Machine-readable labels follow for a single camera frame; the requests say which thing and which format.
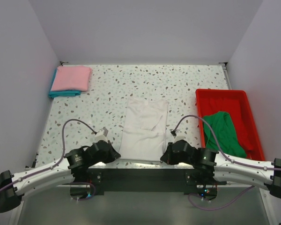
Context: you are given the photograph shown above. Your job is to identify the green t shirt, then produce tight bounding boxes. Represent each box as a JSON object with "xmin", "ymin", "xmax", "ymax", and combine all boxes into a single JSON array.
[{"xmin": 203, "ymin": 111, "xmax": 247, "ymax": 158}]

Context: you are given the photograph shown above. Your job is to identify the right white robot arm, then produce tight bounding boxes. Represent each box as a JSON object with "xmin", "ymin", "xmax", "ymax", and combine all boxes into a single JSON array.
[{"xmin": 160, "ymin": 140, "xmax": 281, "ymax": 199}]

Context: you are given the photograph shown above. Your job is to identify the white t shirt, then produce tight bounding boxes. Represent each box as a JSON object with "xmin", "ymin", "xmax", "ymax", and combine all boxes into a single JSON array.
[{"xmin": 119, "ymin": 97, "xmax": 169, "ymax": 161}]

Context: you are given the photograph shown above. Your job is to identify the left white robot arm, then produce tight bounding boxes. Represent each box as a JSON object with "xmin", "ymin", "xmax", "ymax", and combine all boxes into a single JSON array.
[{"xmin": 0, "ymin": 141, "xmax": 121, "ymax": 213}]

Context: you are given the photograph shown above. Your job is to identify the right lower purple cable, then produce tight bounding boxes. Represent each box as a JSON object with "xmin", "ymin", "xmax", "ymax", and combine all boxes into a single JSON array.
[{"xmin": 187, "ymin": 186, "xmax": 256, "ymax": 210}]

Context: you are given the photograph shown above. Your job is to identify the red plastic bin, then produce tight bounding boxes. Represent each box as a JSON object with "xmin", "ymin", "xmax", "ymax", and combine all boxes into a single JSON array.
[{"xmin": 195, "ymin": 89, "xmax": 265, "ymax": 161}]

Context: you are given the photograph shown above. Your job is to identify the folded pink t shirt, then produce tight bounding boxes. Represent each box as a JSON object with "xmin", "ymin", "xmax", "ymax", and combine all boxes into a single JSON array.
[{"xmin": 51, "ymin": 66, "xmax": 92, "ymax": 91}]

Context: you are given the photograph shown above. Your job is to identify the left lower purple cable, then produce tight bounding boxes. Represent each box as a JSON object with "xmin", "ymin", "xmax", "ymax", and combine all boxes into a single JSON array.
[{"xmin": 70, "ymin": 182, "xmax": 97, "ymax": 203}]

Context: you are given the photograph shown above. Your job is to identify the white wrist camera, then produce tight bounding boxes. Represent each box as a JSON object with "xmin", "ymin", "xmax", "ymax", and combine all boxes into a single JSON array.
[
  {"xmin": 95, "ymin": 127, "xmax": 108, "ymax": 143},
  {"xmin": 170, "ymin": 130, "xmax": 185, "ymax": 143}
]

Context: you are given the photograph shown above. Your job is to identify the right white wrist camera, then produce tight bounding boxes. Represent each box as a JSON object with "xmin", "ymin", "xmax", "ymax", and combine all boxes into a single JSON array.
[{"xmin": 170, "ymin": 130, "xmax": 185, "ymax": 143}]

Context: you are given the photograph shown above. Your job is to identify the folded teal t shirt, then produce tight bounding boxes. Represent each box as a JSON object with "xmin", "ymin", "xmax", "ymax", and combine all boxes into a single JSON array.
[{"xmin": 48, "ymin": 69, "xmax": 81, "ymax": 98}]

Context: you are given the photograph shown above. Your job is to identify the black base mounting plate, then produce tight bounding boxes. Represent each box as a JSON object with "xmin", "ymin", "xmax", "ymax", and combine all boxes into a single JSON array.
[{"xmin": 74, "ymin": 168, "xmax": 227, "ymax": 199}]

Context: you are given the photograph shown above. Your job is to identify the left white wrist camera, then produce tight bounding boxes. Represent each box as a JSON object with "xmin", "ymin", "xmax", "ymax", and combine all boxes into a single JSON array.
[{"xmin": 95, "ymin": 127, "xmax": 108, "ymax": 143}]

